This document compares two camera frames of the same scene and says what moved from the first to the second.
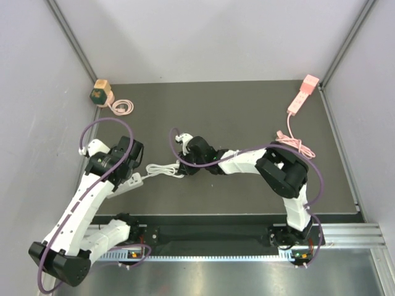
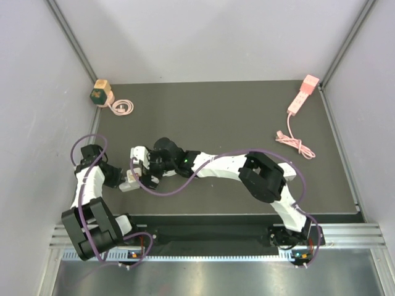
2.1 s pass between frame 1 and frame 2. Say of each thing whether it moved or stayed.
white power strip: moved
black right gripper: moved
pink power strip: stayed
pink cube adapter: stayed
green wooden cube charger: stayed
